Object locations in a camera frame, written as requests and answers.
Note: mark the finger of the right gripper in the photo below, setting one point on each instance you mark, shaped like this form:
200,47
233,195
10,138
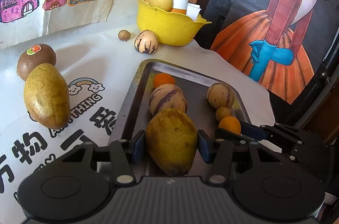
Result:
249,133

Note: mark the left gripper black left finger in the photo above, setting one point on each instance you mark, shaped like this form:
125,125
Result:
123,153

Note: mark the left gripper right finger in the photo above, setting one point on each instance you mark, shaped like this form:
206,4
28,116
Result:
218,155

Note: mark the small orange kumquat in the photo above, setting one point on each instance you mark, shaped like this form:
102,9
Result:
230,124

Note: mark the small brown round fruit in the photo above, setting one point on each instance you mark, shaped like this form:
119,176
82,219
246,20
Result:
222,112

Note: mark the yellow mango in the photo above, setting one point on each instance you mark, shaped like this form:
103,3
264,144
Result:
172,139

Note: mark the striped pepino melon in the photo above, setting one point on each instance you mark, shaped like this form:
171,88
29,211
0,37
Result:
167,96

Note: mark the yellow-green mango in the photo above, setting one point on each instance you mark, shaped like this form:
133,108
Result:
46,96

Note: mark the striped pepino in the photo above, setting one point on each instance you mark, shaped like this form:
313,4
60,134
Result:
146,42
220,95

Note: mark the small brown longan fruit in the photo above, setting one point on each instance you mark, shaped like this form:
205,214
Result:
124,35

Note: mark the metal tray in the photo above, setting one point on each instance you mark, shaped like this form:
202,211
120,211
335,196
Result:
135,115

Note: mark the striped pepino in tray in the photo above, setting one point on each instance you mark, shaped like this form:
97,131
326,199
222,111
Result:
220,95

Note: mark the small orange in tray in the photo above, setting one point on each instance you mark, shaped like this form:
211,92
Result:
163,78

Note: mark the girl orange dress painting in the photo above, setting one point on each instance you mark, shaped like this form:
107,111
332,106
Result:
266,45

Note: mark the yellow plastic bowl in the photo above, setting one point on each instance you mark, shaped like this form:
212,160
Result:
172,29

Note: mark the brown kiwi with sticker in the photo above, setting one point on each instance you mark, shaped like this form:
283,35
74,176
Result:
34,56

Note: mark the small white cup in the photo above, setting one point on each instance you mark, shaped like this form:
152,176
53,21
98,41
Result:
193,10

